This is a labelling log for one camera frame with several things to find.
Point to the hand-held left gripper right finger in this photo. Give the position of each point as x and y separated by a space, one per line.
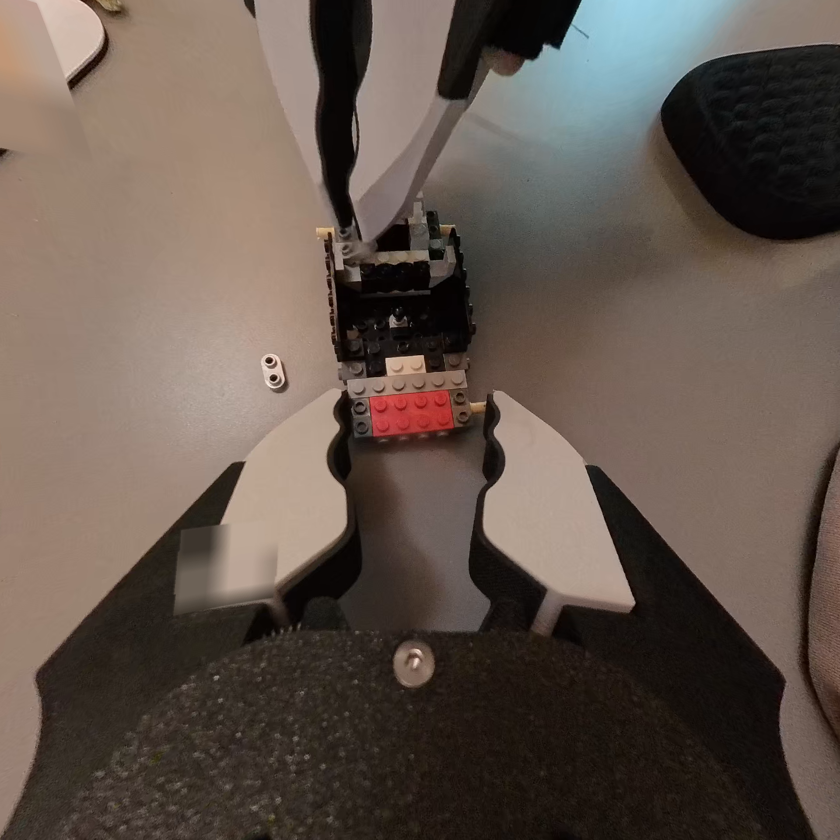
551 512

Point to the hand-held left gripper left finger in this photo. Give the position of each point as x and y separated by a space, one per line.
295 485

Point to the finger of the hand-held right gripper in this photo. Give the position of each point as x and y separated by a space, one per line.
400 98
289 59

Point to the toy brick car model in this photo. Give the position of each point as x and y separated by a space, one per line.
407 417

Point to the small light grey brick piece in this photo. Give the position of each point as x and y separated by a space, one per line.
346 244

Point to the person's right forearm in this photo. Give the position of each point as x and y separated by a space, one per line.
761 144

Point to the grey two-hole plate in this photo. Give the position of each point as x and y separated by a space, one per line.
272 371

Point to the small tan round piece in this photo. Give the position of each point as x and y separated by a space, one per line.
110 5

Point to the book stand with white base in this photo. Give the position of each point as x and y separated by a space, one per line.
85 33

